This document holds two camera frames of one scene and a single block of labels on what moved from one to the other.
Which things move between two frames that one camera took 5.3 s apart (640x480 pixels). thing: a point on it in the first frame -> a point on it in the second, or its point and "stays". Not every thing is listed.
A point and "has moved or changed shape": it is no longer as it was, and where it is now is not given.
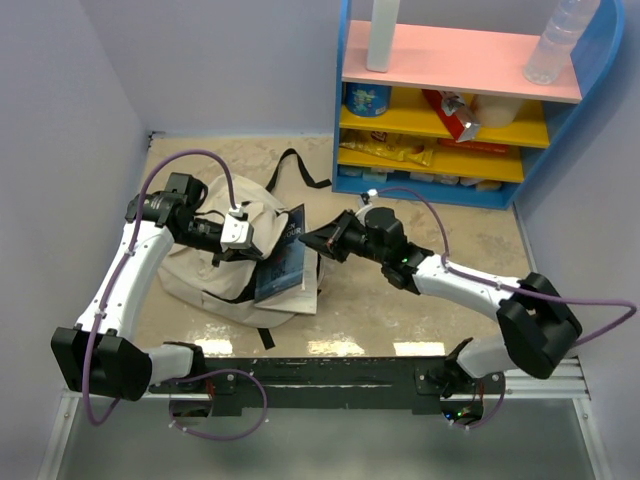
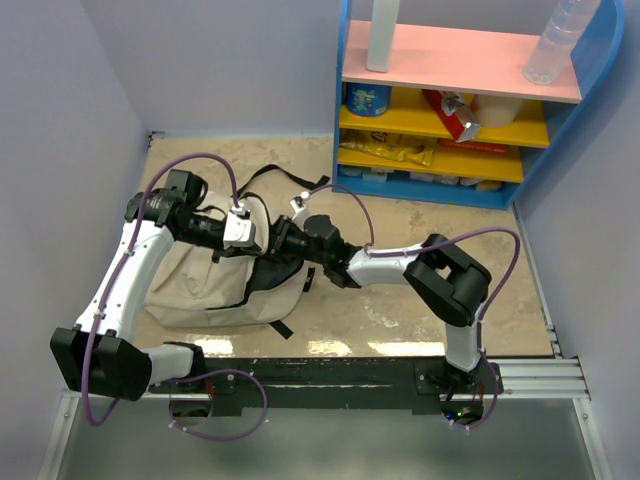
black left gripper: x=250 y=252 stays
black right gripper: x=328 y=241 -> x=284 y=226
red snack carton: x=449 y=107 stays
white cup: x=495 y=111 stays
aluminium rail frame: x=554 y=381 stays
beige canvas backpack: x=227 y=290 has moved or changed shape
